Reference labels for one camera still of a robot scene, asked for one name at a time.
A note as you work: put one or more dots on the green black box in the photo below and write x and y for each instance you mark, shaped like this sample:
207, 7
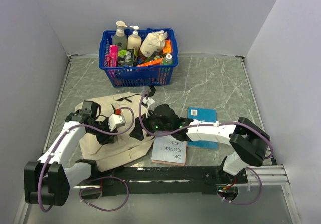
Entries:
127, 58

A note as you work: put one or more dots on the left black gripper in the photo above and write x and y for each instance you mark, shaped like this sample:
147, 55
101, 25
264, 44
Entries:
106, 138

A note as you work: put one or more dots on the pink box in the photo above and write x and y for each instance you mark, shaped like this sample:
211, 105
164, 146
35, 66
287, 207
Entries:
111, 57

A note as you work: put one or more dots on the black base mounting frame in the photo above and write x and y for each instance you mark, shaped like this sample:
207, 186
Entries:
163, 180

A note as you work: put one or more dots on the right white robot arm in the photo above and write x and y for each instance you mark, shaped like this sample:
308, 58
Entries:
249, 142

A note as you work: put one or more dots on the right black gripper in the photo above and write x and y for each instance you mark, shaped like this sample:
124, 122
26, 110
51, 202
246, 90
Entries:
138, 132

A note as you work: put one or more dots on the orange snack packet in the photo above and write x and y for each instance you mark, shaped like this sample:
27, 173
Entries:
167, 47

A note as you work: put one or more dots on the beige canvas backpack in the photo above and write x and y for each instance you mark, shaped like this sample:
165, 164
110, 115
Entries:
125, 149

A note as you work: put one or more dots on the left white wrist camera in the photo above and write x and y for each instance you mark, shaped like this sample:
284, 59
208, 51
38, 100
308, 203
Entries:
116, 120

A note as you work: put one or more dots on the blue paperback book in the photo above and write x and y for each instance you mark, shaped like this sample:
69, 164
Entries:
206, 115

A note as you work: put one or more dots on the beige drawstring cloth pouch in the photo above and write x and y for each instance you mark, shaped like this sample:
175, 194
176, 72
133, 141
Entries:
153, 43

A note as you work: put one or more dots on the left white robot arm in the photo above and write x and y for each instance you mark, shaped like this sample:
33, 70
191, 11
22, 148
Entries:
47, 181

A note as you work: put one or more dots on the cream pump lotion bottle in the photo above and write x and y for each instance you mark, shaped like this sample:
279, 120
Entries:
134, 41

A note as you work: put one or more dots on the orange long packet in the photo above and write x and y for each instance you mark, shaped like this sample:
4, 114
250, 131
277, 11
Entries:
151, 63

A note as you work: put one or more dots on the white flower cover book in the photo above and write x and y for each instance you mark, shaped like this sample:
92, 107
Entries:
168, 150

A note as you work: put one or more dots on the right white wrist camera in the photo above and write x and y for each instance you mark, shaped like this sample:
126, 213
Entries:
149, 104

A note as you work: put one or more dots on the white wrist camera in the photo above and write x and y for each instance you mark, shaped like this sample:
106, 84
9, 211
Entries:
116, 120
149, 104

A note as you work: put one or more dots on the blue plastic shopping basket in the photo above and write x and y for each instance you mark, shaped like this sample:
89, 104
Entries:
138, 76

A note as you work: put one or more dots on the green pump bottle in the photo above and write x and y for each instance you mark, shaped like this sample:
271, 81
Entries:
120, 39

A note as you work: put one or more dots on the small green red-capped bottle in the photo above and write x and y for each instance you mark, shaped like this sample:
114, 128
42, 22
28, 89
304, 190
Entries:
167, 60

